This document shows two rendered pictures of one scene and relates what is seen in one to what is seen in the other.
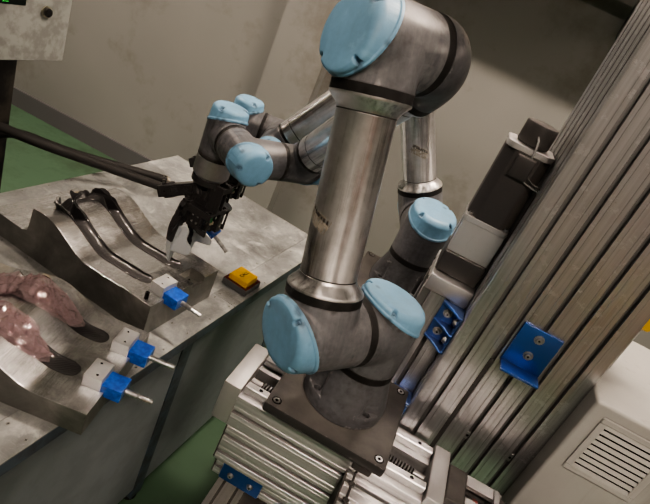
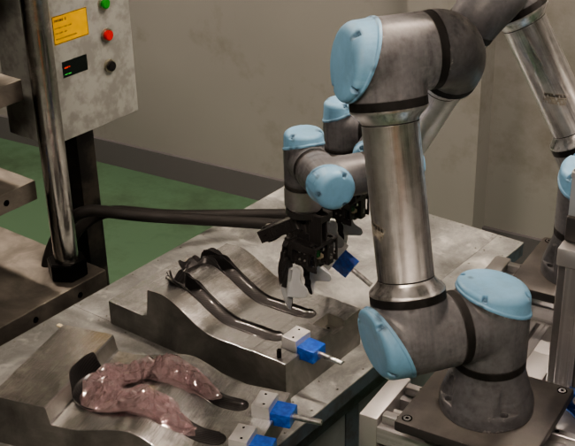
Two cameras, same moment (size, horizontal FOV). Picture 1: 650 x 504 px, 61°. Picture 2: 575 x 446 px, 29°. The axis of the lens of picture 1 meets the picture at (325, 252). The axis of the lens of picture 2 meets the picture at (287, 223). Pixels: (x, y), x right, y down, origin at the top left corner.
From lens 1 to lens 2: 0.92 m
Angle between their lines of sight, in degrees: 21
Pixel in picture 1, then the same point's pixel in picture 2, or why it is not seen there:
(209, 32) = not seen: outside the picture
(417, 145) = (548, 92)
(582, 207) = not seen: outside the picture
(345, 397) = (472, 399)
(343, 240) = (400, 242)
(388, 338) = (486, 326)
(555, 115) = not seen: outside the picture
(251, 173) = (333, 196)
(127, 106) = (238, 115)
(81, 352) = (224, 423)
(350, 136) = (375, 149)
